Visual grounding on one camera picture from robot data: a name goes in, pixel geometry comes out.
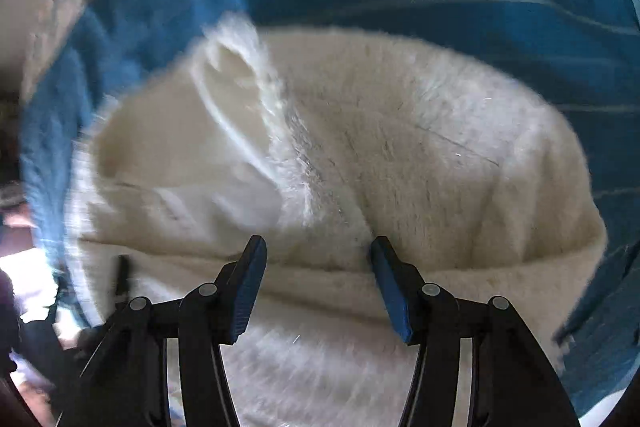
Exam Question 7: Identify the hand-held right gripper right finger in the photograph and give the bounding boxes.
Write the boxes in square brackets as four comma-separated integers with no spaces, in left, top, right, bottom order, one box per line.
[368,235,584,427]

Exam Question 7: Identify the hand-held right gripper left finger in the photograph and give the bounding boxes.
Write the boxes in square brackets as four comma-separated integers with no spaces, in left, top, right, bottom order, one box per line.
[54,235,269,427]

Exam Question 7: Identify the white fuzzy knit sweater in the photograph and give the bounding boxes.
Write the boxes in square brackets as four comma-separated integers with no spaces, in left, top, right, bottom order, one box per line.
[65,13,609,427]

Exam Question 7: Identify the person's dark clothing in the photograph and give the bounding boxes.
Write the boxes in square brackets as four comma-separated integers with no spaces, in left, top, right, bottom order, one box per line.
[0,267,106,413]

